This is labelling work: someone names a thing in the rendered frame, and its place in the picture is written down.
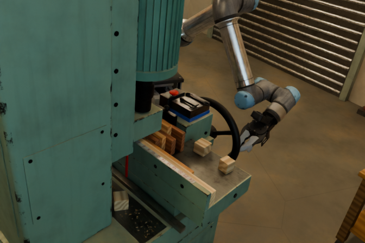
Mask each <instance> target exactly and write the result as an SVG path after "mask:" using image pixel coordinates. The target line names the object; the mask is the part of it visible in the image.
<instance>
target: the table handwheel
mask: <svg viewBox="0 0 365 243"><path fill-rule="evenodd" d="M200 98H202V99H204V100H206V101H208V102H210V106H211V107H212V108H214V109H215V110H217V111H218V112H219V113H220V114H221V115H222V116H223V118H224V119H225V121H226V122H227V124H228V126H229V128H230V130H229V131H217V130H216V128H215V127H214V126H213V125H211V130H210V135H209V136H211V137H212V138H214V139H215V138H216V137H217V136H220V135H232V151H231V154H230V156H229V157H231V158H232V159H233V160H236V159H237V157H238V155H239V153H240V147H241V139H240V133H239V130H238V127H237V124H236V122H235V120H234V118H233V117H232V115H231V114H230V112H229V111H228V110H227V109H226V108H225V107H224V106H223V105H222V104H220V103H219V102H217V101H216V100H214V99H211V98H208V97H200Z"/></svg>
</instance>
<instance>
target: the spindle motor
mask: <svg viewBox="0 0 365 243"><path fill-rule="evenodd" d="M184 3H185V0H139V21H138V35H137V63H136V81H161V80H166V79H169V78H171V77H173V76H174V75H176V73H177V71H178V61H179V50H180V40H181V30H182V23H183V13H184Z"/></svg>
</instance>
